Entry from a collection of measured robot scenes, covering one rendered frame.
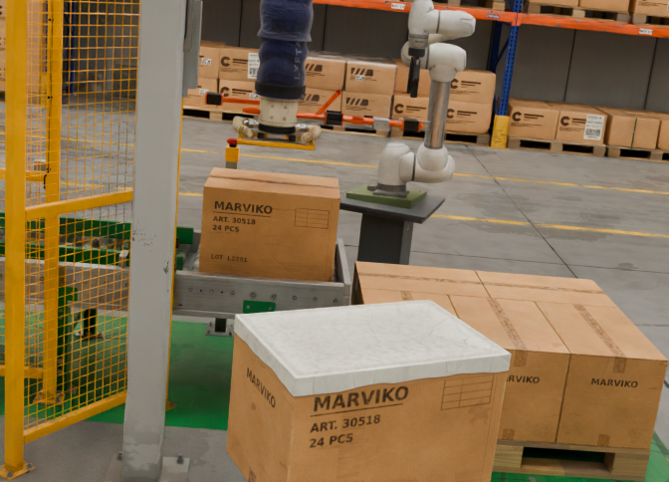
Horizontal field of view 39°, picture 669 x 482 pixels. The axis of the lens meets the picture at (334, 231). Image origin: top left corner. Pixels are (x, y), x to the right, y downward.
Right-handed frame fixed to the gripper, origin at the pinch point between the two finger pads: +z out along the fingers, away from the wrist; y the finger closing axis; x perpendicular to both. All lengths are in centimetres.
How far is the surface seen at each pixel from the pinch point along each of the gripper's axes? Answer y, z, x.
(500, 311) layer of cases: 39, 86, 45
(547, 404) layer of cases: 82, 109, 58
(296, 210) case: 21, 53, -48
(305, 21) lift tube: 10, -28, -51
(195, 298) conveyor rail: 37, 92, -88
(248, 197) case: 21, 49, -69
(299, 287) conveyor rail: 37, 83, -44
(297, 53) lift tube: 10, -14, -53
